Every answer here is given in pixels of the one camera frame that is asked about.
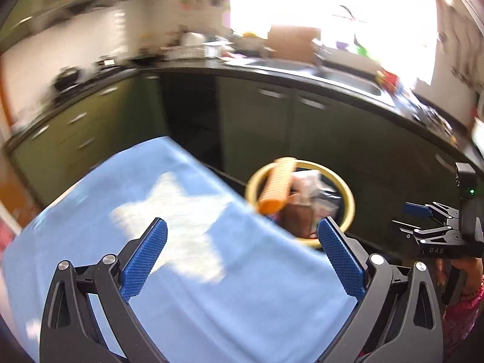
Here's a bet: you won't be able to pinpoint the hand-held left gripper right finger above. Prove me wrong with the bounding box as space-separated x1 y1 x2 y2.
318 217 444 363

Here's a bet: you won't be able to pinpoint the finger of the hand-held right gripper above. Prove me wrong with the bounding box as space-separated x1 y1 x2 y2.
391 217 450 240
402 202 460 222

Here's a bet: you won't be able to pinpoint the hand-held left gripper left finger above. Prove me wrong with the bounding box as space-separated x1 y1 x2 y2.
40 217 169 363

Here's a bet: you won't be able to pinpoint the clear plastic wrapper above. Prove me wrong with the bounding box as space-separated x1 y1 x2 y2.
293 170 341 220

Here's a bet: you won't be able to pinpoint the yellow rim trash bin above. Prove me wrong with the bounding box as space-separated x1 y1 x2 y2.
245 161 356 250

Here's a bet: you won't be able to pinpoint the person's right hand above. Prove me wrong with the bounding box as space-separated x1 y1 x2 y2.
435 253 484 299

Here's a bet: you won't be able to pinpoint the blue star tablecloth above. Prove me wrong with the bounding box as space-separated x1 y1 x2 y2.
0 136 360 363

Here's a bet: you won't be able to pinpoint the red box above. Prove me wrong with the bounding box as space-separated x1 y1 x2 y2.
376 70 401 91

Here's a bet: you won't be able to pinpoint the steel sink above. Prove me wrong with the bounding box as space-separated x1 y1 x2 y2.
242 58 382 97

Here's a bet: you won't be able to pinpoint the green lower cabinets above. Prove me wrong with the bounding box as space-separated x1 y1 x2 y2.
8 72 484 258

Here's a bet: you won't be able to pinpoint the green cabinets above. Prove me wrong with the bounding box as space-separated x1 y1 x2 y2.
0 0 167 46
8 72 484 258

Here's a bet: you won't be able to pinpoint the gas stove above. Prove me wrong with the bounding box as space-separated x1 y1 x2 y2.
49 64 129 101

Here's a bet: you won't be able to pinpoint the black wok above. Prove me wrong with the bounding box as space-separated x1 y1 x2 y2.
53 67 82 91

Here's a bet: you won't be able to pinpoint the black kitchen countertop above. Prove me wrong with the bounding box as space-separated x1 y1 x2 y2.
4 58 484 175

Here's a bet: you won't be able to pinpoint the wooden cutting board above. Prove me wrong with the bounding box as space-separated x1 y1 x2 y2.
267 26 322 63

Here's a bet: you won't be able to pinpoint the tall steel faucet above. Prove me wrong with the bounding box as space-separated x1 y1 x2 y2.
338 5 360 46

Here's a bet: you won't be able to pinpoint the white dish rack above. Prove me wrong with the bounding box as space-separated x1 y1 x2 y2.
164 32 227 61

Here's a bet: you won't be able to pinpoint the steel range hood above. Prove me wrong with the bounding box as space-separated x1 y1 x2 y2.
30 0 129 34

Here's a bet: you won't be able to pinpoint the green upper cabinets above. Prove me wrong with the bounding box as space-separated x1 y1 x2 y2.
0 0 167 46

